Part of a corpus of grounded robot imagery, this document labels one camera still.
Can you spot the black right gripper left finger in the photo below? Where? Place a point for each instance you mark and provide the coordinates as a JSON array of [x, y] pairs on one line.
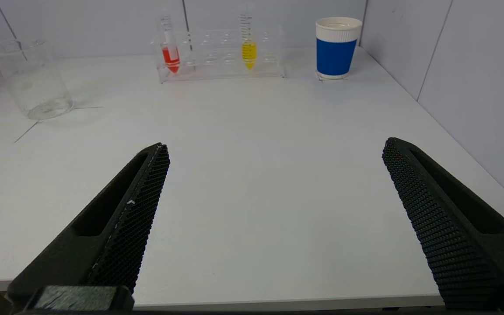
[[120, 236]]

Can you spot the red pigment test tube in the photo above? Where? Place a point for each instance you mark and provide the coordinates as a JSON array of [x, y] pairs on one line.
[[171, 57]]

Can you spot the clear glass beaker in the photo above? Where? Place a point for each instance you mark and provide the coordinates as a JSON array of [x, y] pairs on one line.
[[37, 92]]

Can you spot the blue sleeved white paper cup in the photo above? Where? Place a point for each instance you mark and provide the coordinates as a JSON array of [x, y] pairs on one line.
[[336, 54]]

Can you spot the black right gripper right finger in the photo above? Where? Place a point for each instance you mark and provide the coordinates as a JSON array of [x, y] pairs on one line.
[[444, 227]]

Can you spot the yellow pigment test tube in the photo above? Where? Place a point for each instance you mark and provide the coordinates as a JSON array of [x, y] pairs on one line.
[[249, 52]]

